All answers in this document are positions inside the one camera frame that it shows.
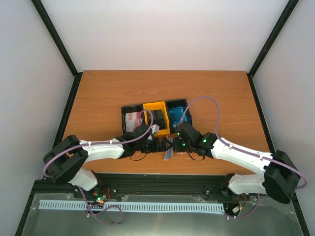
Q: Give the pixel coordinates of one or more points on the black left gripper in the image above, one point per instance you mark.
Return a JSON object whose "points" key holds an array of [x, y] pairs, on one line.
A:
{"points": [[157, 148]]}

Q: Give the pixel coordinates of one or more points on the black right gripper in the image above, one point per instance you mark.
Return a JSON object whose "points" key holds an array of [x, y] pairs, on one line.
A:
{"points": [[177, 148]]}

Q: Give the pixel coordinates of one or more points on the yellow card bin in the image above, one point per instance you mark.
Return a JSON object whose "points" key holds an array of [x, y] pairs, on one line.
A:
{"points": [[158, 106]]}

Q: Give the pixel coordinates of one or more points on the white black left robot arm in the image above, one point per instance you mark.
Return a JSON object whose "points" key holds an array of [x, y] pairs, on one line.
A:
{"points": [[64, 163]]}

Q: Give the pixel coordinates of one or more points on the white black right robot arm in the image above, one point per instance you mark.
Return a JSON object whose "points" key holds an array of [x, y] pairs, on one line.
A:
{"points": [[273, 174]]}

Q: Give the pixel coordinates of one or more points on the black card stack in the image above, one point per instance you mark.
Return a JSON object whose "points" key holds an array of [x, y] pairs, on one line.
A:
{"points": [[158, 118]]}

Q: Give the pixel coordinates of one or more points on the blue card stack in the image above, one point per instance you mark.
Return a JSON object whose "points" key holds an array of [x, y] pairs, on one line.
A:
{"points": [[175, 115]]}

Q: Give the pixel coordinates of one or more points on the red white card stack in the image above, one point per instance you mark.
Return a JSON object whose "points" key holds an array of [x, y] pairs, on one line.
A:
{"points": [[132, 121]]}

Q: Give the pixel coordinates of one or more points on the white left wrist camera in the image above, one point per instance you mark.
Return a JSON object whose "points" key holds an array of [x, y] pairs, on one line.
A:
{"points": [[155, 129]]}

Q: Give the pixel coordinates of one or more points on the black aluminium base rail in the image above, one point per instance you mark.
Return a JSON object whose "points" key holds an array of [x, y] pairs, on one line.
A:
{"points": [[211, 188]]}

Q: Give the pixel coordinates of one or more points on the light blue slotted cable duct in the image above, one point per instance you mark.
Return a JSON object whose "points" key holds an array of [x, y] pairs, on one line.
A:
{"points": [[138, 207]]}

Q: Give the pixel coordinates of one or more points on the left electronics board with wires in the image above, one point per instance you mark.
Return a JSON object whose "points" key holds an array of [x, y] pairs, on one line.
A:
{"points": [[102, 196]]}

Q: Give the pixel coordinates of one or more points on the right connector with wires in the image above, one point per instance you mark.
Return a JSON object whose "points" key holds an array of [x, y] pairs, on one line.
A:
{"points": [[241, 203]]}

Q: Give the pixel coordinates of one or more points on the metal base plate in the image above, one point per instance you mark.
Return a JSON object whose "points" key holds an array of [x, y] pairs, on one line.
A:
{"points": [[261, 216]]}

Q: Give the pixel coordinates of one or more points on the black left frame post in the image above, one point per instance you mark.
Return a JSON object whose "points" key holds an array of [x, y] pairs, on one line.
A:
{"points": [[41, 10]]}

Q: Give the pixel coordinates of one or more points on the black frame post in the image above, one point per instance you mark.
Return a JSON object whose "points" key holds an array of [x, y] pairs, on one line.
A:
{"points": [[41, 10], [283, 18]]}

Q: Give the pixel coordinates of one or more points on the black right frame post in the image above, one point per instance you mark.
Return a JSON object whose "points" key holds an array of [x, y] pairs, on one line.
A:
{"points": [[283, 18]]}

